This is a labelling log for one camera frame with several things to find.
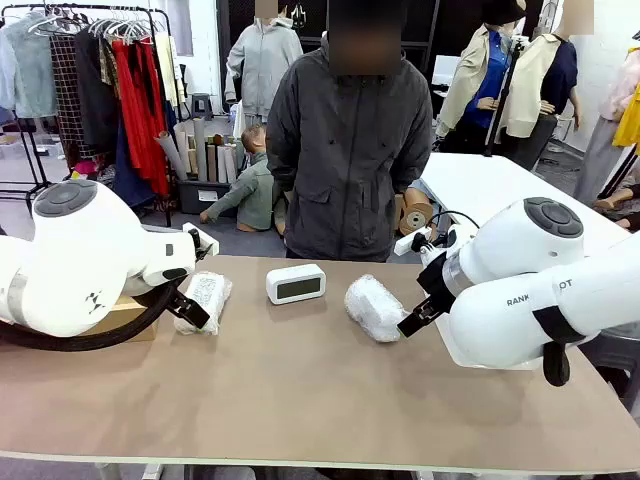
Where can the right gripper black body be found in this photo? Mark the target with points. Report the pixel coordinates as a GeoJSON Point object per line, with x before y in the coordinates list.
{"type": "Point", "coordinates": [436, 280]}

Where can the unwrapped white digital clock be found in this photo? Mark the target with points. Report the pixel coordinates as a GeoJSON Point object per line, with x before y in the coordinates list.
{"type": "Point", "coordinates": [295, 287]}

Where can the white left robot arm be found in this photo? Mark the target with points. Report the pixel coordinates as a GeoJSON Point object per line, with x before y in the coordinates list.
{"type": "Point", "coordinates": [75, 260]}

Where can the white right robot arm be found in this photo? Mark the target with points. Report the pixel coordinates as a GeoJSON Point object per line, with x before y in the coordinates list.
{"type": "Point", "coordinates": [525, 310]}

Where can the large brown paper spool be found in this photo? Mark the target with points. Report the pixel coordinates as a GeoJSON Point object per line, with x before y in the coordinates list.
{"type": "Point", "coordinates": [417, 220]}

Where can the open brown cardboard box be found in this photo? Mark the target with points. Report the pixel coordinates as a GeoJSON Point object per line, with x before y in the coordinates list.
{"type": "Point", "coordinates": [127, 304]}

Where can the black metal clothes rack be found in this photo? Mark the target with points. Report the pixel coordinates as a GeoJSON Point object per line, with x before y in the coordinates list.
{"type": "Point", "coordinates": [170, 212]}

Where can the black storage bin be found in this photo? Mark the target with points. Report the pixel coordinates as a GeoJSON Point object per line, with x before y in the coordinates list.
{"type": "Point", "coordinates": [195, 200]}

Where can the white table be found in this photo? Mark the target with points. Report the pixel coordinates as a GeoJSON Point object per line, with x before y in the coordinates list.
{"type": "Point", "coordinates": [500, 185]}

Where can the child mannequin in green top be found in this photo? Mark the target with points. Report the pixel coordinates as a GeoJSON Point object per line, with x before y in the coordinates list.
{"type": "Point", "coordinates": [255, 190]}

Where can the person in dark grey jacket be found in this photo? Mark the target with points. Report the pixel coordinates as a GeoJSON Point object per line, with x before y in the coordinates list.
{"type": "Point", "coordinates": [350, 165]}

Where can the grey paper roll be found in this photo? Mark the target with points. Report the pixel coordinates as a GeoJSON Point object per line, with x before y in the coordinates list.
{"type": "Point", "coordinates": [200, 150]}

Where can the cream paper roll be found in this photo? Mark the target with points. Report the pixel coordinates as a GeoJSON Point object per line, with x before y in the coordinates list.
{"type": "Point", "coordinates": [182, 145]}

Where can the red hanging dress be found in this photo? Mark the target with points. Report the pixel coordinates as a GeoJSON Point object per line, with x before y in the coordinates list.
{"type": "Point", "coordinates": [135, 125]}

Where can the black plastic stool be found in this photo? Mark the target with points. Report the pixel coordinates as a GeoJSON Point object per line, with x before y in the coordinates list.
{"type": "Point", "coordinates": [615, 360]}

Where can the black tripod stand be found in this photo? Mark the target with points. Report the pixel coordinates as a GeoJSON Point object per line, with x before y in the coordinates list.
{"type": "Point", "coordinates": [505, 95]}

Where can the small dark step stool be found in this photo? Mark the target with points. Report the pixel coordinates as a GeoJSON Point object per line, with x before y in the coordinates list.
{"type": "Point", "coordinates": [202, 105]}

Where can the mannequin in yellow and grey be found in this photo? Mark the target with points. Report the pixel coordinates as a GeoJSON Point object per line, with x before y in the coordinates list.
{"type": "Point", "coordinates": [600, 150]}

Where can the mannequin in beige coat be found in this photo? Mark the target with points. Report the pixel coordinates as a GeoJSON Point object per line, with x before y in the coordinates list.
{"type": "Point", "coordinates": [480, 75]}

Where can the white monitor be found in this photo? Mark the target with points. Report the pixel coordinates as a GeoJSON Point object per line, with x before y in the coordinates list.
{"type": "Point", "coordinates": [445, 70]}

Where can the black hanging garment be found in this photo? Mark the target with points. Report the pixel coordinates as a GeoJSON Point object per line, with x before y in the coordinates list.
{"type": "Point", "coordinates": [95, 100]}

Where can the mannequin in cream jacket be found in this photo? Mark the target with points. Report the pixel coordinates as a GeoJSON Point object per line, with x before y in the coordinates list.
{"type": "Point", "coordinates": [550, 75]}

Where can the cream hanging garment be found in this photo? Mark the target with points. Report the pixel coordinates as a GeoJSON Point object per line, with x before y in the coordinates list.
{"type": "Point", "coordinates": [167, 70]}

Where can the dark checked garment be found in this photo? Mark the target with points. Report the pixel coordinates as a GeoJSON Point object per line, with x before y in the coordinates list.
{"type": "Point", "coordinates": [67, 100]}

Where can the mannequin in grey hoodie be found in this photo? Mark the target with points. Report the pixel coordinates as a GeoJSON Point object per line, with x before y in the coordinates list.
{"type": "Point", "coordinates": [262, 60]}

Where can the light blue fleece jacket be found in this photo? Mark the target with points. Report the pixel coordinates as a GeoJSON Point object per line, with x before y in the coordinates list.
{"type": "Point", "coordinates": [30, 75]}

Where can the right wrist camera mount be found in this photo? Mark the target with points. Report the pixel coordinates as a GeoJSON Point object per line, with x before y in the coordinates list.
{"type": "Point", "coordinates": [410, 243]}

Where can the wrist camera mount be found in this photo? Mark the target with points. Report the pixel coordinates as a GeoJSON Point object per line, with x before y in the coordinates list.
{"type": "Point", "coordinates": [410, 243]}
{"type": "Point", "coordinates": [205, 245]}

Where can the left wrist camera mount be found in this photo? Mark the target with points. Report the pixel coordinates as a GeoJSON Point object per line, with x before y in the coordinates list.
{"type": "Point", "coordinates": [205, 245]}

